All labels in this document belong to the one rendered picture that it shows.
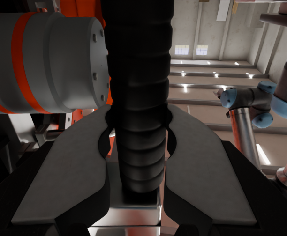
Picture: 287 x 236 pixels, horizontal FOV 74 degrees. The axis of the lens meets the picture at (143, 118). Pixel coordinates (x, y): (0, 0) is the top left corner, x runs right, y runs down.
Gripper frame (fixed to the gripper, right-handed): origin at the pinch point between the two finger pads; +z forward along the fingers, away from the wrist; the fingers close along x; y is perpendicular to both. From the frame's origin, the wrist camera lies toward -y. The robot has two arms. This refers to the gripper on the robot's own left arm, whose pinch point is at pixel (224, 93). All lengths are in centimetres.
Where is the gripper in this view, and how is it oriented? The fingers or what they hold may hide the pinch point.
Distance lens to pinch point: 122.6
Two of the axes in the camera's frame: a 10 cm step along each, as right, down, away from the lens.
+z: -1.2, -5.2, 8.5
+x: -9.9, -0.4, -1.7
